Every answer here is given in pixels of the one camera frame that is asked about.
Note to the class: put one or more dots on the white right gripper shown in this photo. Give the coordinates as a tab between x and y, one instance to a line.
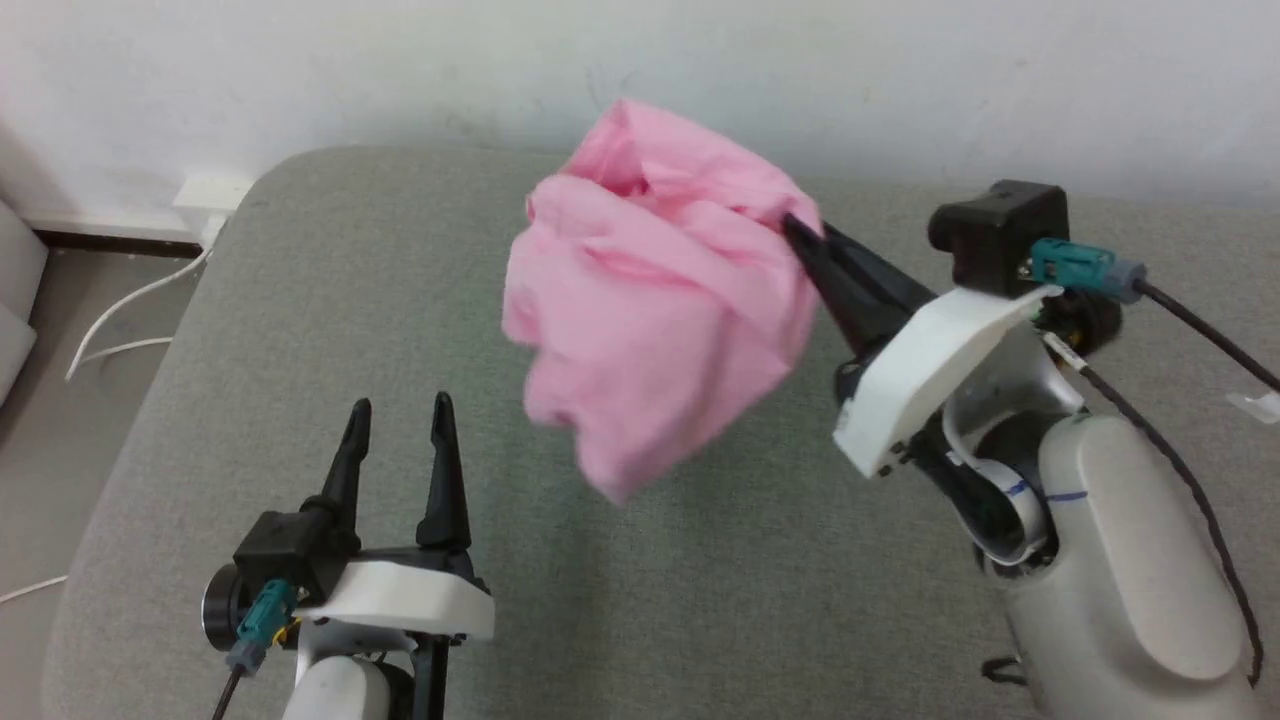
930	365

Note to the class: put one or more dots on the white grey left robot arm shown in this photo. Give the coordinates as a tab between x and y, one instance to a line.
335	690

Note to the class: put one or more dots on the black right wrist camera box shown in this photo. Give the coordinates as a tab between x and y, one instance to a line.
995	235

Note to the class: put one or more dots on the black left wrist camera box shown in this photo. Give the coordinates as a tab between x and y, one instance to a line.
285	550

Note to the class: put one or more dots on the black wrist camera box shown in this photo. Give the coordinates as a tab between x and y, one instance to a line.
285	550
995	235

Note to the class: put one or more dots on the dark brown baseboard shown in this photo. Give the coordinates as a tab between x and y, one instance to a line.
110	243

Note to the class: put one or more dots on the white padded furniture edge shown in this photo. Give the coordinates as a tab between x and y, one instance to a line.
18	290

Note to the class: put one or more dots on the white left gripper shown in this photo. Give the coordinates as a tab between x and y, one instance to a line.
400	595

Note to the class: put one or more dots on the grey fabric sofa seat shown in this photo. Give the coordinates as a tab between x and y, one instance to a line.
700	600

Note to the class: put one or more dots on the pink garment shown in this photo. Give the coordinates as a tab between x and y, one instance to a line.
650	300

